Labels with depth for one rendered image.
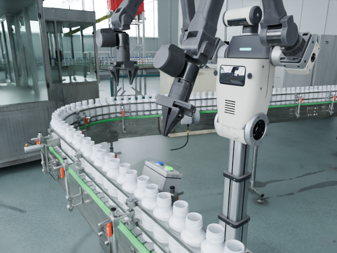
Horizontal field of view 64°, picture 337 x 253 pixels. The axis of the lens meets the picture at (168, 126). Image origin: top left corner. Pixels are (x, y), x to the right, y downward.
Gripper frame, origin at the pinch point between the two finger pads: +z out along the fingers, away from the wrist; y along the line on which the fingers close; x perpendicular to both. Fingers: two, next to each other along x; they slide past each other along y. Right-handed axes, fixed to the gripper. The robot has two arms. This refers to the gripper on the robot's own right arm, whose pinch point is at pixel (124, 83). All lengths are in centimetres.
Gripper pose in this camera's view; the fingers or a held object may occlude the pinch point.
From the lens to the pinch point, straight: 114.0
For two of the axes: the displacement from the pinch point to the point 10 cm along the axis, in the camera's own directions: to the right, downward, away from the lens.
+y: -8.0, 1.7, -5.8
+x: 6.0, 2.2, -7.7
